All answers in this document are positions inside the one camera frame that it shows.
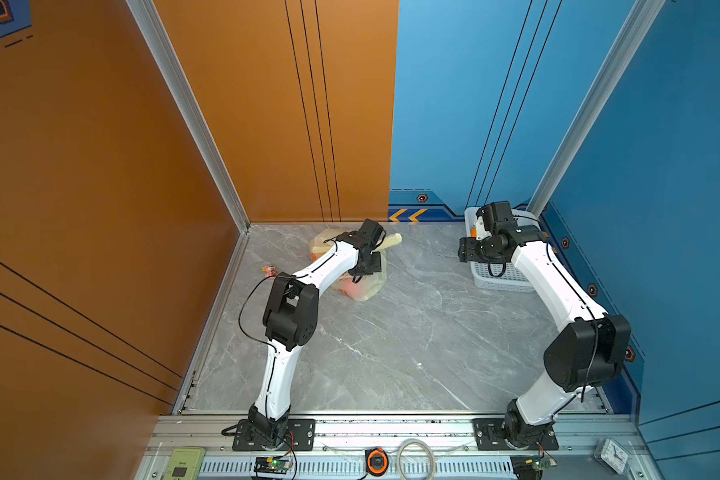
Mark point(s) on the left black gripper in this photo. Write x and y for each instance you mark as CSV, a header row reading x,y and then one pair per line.
x,y
376,265

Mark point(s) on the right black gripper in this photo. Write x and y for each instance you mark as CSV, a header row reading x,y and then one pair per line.
x,y
466,251

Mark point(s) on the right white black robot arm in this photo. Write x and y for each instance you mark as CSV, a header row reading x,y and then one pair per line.
x,y
589,349

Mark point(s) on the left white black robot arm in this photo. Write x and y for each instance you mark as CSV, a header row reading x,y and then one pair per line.
x,y
291,316

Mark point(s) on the white plastic basket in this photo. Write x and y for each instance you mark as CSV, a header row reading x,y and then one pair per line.
x,y
504,264

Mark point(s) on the small pink toy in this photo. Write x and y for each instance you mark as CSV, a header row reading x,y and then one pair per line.
x,y
270,271

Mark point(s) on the orange black tape measure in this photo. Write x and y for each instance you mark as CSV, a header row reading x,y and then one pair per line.
x,y
376,462

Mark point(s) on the right circuit board module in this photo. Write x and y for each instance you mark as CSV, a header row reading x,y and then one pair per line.
x,y
531,468

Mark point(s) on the left green circuit board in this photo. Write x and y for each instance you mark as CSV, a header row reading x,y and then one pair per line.
x,y
273,468

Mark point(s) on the white desk clock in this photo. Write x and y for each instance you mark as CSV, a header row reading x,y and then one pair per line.
x,y
612,456

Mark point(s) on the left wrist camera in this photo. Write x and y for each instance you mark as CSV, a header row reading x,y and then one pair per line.
x,y
372,232

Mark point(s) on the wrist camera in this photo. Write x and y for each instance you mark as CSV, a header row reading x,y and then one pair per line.
x,y
372,232
492,218

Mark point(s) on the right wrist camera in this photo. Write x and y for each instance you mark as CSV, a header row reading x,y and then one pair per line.
x,y
492,218

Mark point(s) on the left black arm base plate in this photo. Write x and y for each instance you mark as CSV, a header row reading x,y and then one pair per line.
x,y
298,433

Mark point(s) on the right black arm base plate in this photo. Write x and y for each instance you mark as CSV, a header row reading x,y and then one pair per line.
x,y
494,434

